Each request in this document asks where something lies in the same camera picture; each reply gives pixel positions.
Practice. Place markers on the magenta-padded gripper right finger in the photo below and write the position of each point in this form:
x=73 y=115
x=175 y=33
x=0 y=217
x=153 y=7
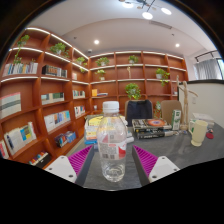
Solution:
x=162 y=166

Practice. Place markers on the small white wall switch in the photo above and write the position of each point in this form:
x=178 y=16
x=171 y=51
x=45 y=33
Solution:
x=194 y=100

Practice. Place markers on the tan upholstered chair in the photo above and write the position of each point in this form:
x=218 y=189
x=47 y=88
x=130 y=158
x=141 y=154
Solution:
x=170 y=110

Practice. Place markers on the orange wooden shelf unit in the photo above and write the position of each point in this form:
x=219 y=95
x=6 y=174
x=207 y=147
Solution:
x=33 y=100

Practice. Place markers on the recessed ceiling downlight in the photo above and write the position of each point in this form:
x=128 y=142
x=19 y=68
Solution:
x=177 y=45
x=96 y=42

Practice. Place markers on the window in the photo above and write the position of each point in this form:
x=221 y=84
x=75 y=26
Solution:
x=221 y=68

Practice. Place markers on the grey curtain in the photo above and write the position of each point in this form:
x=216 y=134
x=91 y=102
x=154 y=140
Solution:
x=207 y=69

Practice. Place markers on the wooden artist mannequin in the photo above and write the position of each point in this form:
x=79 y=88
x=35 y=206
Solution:
x=185 y=100

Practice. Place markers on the stack of colourful books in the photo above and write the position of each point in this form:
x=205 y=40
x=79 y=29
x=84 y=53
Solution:
x=90 y=128

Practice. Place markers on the black curtain rail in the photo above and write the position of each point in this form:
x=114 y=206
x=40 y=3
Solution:
x=206 y=54

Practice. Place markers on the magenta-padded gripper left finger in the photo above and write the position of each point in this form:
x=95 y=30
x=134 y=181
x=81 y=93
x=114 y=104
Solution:
x=63 y=166

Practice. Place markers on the cream ceramic mug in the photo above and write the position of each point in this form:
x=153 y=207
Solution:
x=199 y=133

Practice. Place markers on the clear plastic water bottle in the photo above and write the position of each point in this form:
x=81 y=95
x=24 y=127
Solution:
x=112 y=146

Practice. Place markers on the stack of dark books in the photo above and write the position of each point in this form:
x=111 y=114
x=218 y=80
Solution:
x=150 y=128

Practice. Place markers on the chair with dark jacket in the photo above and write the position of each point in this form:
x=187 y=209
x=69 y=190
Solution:
x=139 y=111

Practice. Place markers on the branched ceiling light fixture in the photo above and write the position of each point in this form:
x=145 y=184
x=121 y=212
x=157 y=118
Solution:
x=147 y=15

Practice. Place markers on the ceiling air vent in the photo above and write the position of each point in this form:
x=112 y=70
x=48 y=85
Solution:
x=160 y=25

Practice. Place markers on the tall green white carton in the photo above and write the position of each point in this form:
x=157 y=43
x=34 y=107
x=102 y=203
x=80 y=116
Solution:
x=176 y=120

